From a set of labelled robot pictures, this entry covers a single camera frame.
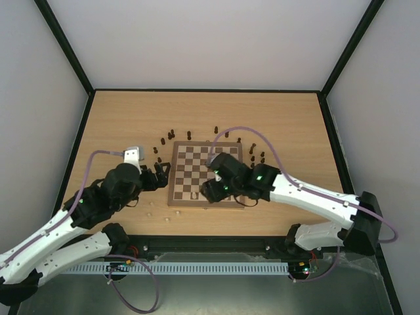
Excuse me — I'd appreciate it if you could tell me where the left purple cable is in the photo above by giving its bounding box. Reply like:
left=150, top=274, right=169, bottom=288
left=0, top=150, right=160, bottom=312

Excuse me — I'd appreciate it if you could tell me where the black aluminium frame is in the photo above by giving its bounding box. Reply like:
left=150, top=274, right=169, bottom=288
left=35, top=1, right=402, bottom=314

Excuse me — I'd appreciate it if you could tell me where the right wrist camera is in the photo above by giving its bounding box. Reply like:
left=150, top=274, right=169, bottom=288
left=205, top=155, right=217, bottom=168

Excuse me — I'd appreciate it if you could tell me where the wooden chess board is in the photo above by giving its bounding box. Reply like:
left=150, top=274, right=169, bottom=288
left=167, top=141, right=244, bottom=209

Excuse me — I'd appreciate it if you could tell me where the purple cable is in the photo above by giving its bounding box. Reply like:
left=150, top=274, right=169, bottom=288
left=209, top=126, right=398, bottom=284
left=0, top=150, right=160, bottom=312

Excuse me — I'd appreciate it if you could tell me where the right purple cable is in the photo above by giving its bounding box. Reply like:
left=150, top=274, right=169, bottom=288
left=209, top=126, right=398, bottom=284

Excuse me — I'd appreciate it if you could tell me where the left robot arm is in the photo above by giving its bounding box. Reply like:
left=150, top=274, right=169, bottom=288
left=1, top=163, right=171, bottom=306

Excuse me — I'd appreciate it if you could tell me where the light blue cable duct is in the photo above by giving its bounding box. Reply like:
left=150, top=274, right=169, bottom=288
left=63, top=261, right=289, bottom=276

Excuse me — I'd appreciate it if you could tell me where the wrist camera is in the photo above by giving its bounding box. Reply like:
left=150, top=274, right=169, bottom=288
left=205, top=155, right=217, bottom=168
left=123, top=146, right=144, bottom=173

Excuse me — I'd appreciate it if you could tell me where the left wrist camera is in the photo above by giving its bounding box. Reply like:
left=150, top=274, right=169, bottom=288
left=123, top=146, right=144, bottom=173

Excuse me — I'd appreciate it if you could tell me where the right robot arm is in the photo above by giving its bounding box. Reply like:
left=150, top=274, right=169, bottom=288
left=200, top=153, right=382, bottom=257

